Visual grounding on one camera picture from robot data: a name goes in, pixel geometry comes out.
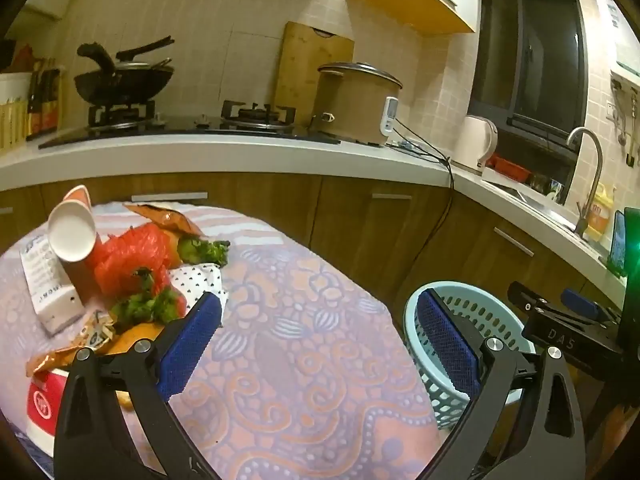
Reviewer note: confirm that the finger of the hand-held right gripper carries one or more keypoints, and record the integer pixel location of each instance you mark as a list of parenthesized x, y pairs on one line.
[(582, 304), (525, 296)]

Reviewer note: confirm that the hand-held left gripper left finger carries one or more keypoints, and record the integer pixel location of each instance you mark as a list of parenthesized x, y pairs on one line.
[(190, 340)]

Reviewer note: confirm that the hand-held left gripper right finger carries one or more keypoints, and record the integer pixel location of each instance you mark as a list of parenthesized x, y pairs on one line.
[(447, 345)]

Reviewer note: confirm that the light blue plastic basket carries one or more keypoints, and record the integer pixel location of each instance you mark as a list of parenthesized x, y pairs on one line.
[(500, 312)]

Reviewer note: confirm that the small white printed packet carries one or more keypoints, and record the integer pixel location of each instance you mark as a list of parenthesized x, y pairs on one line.
[(100, 332)]

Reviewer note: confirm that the orange wrapper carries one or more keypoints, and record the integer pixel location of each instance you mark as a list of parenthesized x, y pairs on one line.
[(50, 358)]

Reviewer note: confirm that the white carton box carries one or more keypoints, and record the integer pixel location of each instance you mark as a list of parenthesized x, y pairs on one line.
[(50, 290)]

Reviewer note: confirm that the orange white paper cup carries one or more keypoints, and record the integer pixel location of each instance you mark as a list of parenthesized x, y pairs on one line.
[(72, 232)]

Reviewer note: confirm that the white polka dot cloth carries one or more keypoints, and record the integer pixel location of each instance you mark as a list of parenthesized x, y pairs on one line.
[(200, 280)]

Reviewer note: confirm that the smartphone on stand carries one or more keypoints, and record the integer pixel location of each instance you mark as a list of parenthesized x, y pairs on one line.
[(619, 240)]

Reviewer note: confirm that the yellow dish soap bottle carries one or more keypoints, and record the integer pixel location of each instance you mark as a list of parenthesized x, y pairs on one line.
[(600, 212)]

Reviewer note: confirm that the red plastic bag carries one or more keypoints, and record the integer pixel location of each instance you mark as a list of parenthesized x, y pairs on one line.
[(130, 255)]

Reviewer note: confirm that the printed mug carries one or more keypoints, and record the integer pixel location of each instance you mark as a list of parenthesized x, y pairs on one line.
[(554, 191)]

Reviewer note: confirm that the patterned pink purple blanket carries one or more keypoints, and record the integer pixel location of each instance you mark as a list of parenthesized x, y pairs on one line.
[(300, 360)]

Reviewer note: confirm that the orange snack bag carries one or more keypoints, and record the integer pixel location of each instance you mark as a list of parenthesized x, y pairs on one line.
[(167, 219)]

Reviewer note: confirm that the red tray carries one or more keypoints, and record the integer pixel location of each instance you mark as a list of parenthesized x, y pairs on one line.
[(510, 167)]

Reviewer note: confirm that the steel faucet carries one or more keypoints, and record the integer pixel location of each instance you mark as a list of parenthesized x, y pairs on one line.
[(595, 170)]

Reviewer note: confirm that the wooden kitchen cabinet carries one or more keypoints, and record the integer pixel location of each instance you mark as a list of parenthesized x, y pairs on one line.
[(350, 230)]

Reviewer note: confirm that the white electric kettle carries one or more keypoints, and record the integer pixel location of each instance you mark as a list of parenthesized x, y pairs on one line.
[(477, 142)]

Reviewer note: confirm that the red instant noodle bowl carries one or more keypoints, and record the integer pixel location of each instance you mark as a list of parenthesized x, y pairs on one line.
[(42, 405)]

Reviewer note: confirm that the hanging kitchen utensils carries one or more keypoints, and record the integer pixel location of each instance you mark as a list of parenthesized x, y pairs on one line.
[(625, 120)]

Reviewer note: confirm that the black gas stove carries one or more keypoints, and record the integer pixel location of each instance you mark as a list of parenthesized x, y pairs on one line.
[(200, 127)]

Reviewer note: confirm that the white plug-in power meter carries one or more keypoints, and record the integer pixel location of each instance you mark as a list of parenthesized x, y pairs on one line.
[(390, 115)]

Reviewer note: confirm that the dark window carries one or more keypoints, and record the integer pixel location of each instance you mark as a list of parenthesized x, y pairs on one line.
[(530, 50)]

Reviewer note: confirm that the brown rice cooker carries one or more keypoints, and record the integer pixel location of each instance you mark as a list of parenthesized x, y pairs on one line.
[(350, 105)]

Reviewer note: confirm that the black wok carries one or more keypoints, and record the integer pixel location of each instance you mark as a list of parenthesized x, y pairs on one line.
[(122, 85)]

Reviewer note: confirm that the dark sauce bottles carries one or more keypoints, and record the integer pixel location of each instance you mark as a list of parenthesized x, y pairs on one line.
[(45, 100)]

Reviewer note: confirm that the white yellow storage container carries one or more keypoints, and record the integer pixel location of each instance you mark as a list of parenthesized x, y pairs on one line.
[(12, 110)]

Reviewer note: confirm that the wooden cutting board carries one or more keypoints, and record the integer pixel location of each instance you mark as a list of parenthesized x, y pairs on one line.
[(305, 60)]

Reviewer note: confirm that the white wall notice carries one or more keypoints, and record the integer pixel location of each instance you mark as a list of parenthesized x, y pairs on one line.
[(612, 15)]

